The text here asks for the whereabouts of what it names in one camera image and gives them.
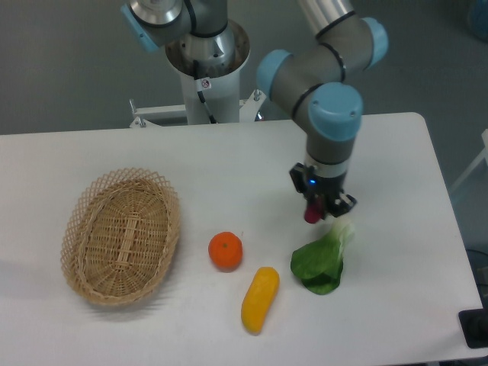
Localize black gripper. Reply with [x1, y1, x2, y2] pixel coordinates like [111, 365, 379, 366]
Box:
[289, 162, 357, 218]

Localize white frame at right edge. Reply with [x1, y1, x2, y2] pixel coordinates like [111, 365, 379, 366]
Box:
[449, 130, 488, 194]

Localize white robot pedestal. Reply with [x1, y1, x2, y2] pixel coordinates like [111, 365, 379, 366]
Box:
[165, 20, 250, 125]

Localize woven wicker basket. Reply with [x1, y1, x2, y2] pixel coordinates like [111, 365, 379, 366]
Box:
[60, 168, 181, 307]

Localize black device at table edge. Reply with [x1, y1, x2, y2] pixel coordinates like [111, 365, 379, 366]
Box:
[458, 308, 487, 349]

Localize green bok choy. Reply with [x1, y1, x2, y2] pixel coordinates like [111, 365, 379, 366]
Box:
[290, 215, 355, 295]

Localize white metal base frame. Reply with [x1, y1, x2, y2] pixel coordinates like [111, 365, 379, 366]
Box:
[129, 89, 290, 128]

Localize yellow corn cob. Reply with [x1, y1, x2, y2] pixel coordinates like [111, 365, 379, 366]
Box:
[241, 267, 280, 335]

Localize purple sweet potato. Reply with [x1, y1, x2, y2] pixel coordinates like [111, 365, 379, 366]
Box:
[303, 196, 324, 224]

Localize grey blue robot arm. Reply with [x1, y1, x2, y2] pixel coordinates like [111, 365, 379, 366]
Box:
[121, 1, 388, 223]

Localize orange tangerine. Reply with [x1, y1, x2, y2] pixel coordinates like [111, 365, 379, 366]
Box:
[208, 232, 243, 271]

